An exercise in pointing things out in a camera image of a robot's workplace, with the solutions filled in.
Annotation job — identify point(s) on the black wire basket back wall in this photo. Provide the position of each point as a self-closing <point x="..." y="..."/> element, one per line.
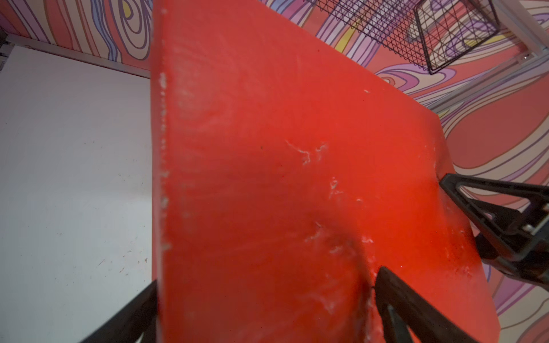
<point x="428" y="34"/>

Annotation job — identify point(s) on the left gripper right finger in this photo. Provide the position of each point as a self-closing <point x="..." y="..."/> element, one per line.
<point x="405" y="314"/>

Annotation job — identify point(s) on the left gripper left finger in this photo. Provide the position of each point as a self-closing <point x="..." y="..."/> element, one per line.
<point x="136" y="322"/>

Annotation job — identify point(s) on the red shoebox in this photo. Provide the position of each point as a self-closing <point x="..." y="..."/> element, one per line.
<point x="284" y="176"/>

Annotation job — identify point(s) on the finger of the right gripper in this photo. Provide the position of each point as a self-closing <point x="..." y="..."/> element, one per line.
<point x="513" y="242"/>

